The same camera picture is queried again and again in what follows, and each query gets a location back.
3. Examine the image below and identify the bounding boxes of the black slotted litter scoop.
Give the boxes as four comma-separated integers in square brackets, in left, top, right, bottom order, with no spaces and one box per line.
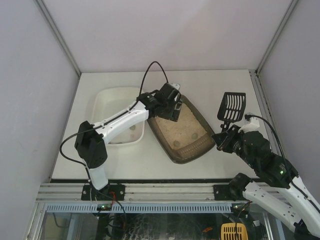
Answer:
[217,92,246,132]

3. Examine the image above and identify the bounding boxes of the white plastic waste tray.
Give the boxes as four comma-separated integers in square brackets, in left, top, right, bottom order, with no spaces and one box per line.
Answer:
[91,87,145,146]

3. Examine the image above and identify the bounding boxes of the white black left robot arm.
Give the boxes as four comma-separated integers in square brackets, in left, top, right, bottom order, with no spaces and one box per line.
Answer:
[74,83,182,191]

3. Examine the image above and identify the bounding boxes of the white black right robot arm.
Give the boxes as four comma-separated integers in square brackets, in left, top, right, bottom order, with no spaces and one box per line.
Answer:
[212,125,320,240]

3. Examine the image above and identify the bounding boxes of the yellow slotted litter scoop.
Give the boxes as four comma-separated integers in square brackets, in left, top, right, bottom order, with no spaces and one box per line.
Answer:
[220,222,249,240]

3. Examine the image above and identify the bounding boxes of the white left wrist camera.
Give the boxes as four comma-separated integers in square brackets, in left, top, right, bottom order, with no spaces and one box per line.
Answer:
[170,83,181,91]

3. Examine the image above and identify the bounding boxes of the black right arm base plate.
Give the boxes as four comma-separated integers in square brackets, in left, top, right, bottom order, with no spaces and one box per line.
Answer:
[213,184,246,201]

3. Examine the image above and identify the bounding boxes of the black left camera cable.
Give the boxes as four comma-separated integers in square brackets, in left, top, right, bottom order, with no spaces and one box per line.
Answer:
[59,61,171,167]

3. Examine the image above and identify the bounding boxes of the black camera cable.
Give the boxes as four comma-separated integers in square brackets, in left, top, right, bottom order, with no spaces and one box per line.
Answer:
[59,61,171,167]
[244,113,315,208]

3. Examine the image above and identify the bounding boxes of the black right camera cable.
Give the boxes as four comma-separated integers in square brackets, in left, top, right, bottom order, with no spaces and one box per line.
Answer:
[244,113,315,208]

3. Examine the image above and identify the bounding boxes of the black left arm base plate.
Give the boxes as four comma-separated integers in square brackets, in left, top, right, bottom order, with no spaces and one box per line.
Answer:
[81,184,126,201]

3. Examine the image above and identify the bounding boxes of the aluminium front frame rail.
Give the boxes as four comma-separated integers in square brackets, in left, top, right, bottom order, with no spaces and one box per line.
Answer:
[36,183,224,203]

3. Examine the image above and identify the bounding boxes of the grey slotted cable duct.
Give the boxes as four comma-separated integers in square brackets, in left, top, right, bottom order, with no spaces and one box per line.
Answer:
[46,202,240,214]

